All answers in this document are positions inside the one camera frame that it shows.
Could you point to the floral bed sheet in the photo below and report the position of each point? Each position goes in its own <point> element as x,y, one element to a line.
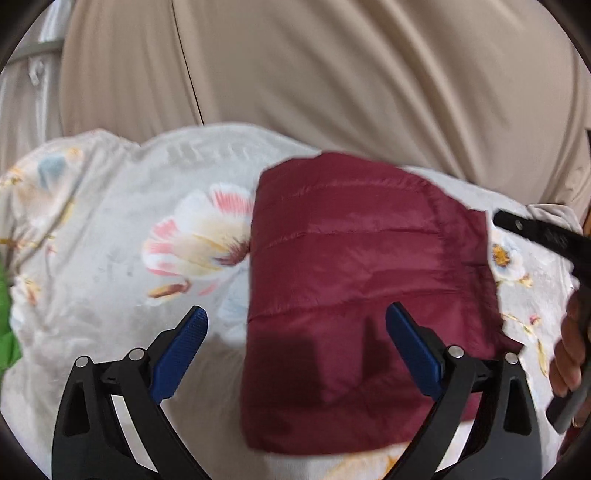
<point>115,230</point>

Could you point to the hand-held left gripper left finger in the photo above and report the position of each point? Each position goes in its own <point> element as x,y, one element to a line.
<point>182,355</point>

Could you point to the grey metal rail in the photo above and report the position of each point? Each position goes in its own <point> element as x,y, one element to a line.
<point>39,48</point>

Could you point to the white sheer curtain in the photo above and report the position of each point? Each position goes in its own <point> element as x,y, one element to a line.
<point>25,106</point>

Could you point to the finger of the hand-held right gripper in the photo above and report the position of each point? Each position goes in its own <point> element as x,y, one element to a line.
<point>540,233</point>

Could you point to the person's right hand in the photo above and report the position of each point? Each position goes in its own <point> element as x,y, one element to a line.
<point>572,341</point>

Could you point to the beige cushion backrest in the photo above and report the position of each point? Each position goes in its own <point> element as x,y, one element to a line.
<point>351,78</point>

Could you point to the green cloth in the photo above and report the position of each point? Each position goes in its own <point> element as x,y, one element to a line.
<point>5,332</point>

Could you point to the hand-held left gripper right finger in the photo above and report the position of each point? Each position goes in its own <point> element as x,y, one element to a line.
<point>413,355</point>

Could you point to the maroon quilted jacket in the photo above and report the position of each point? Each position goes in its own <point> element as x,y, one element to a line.
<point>351,286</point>

